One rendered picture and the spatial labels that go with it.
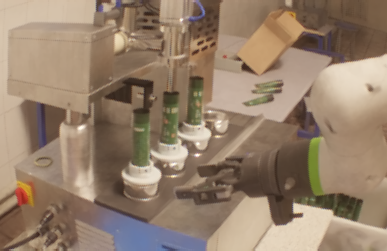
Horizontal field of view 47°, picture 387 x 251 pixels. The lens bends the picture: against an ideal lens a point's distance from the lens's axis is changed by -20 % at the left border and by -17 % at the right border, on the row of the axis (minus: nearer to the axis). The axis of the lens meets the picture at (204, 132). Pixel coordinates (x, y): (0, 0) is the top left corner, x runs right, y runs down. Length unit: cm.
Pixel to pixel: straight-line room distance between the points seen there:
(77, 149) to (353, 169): 52
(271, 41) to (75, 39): 186
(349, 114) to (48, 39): 58
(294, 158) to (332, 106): 16
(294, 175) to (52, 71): 48
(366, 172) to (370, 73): 16
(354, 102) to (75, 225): 63
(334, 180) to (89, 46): 47
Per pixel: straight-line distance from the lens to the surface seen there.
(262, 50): 269
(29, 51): 100
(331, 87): 66
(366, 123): 67
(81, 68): 91
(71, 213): 103
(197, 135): 111
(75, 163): 99
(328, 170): 76
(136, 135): 90
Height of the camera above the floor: 151
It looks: 23 degrees down
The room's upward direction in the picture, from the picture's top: 4 degrees clockwise
